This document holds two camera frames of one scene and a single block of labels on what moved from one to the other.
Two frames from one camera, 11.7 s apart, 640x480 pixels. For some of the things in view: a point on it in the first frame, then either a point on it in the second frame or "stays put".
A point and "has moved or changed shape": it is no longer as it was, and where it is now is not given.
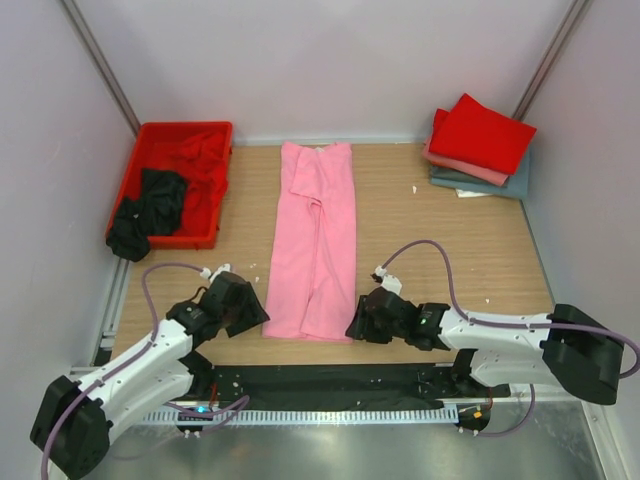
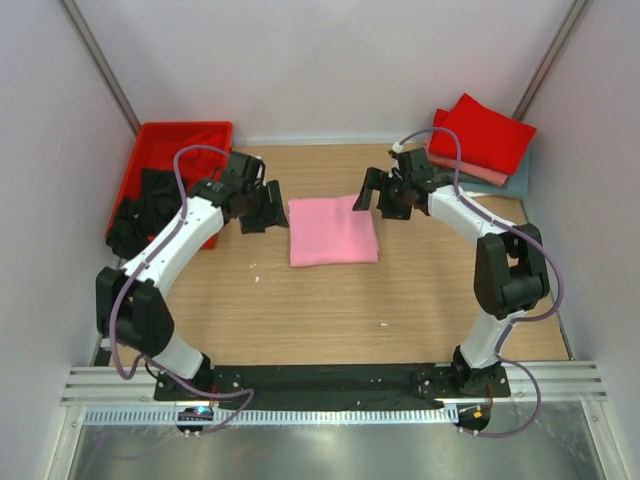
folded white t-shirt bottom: (463, 194) stays put
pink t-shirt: (313, 265) has moved or changed shape
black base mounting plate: (335, 386) stays put
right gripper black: (361, 327) -> (380, 180)
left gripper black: (253, 312) -> (272, 214)
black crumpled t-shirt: (158, 212) stays put
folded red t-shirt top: (474, 134) stays put
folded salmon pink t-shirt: (469, 169) stays put
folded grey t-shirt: (514, 186) stays put
